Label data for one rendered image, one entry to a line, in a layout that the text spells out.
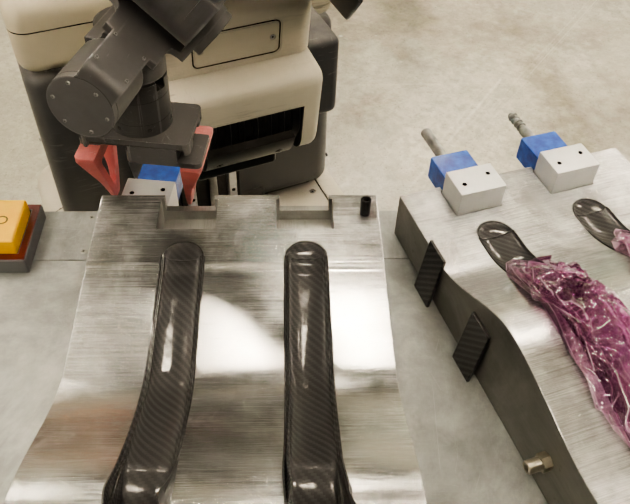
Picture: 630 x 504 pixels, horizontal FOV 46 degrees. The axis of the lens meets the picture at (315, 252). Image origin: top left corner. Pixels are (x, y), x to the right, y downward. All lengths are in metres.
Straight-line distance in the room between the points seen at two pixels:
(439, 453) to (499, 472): 0.05
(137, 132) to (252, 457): 0.33
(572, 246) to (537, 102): 1.72
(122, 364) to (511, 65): 2.14
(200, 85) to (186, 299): 0.43
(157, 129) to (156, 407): 0.27
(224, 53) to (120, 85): 0.43
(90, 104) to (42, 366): 0.25
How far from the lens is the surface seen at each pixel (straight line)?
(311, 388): 0.59
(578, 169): 0.81
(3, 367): 0.74
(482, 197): 0.76
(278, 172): 1.53
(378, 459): 0.51
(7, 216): 0.82
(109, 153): 0.79
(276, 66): 1.03
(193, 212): 0.72
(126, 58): 0.61
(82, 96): 0.61
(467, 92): 2.44
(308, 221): 0.72
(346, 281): 0.64
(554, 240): 0.76
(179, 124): 0.73
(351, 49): 2.58
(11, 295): 0.79
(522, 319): 0.63
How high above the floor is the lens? 1.38
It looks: 48 degrees down
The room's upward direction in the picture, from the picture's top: 2 degrees clockwise
